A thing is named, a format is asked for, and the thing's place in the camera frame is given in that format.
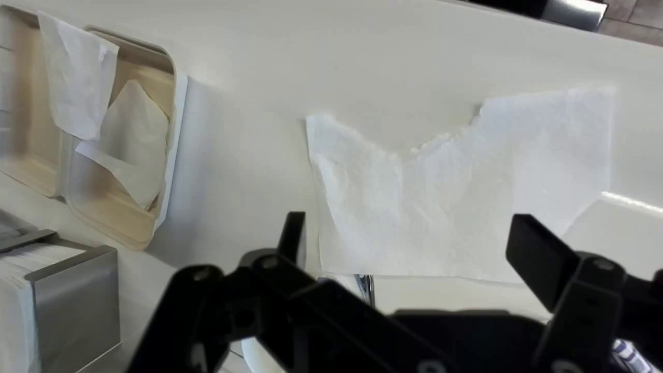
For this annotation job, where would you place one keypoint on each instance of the white paper napkin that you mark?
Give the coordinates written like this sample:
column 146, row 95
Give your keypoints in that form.
column 136, row 137
column 75, row 75

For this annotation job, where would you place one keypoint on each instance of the beige clamshell food container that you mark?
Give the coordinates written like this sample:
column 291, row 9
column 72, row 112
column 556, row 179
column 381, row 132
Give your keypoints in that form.
column 27, row 117

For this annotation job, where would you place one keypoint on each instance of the large embossed white paper towel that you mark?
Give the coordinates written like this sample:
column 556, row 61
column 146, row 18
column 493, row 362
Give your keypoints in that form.
column 448, row 199

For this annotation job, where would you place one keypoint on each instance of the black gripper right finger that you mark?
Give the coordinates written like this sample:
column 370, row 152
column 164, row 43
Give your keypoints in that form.
column 586, row 302

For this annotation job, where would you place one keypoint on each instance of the metal napkin holder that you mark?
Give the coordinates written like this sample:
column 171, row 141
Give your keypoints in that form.
column 63, row 302

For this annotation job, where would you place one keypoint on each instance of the blue patterned paper plate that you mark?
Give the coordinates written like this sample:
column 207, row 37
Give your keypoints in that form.
column 632, row 354

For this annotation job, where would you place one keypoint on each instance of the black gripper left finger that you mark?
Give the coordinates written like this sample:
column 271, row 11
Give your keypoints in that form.
column 207, row 317

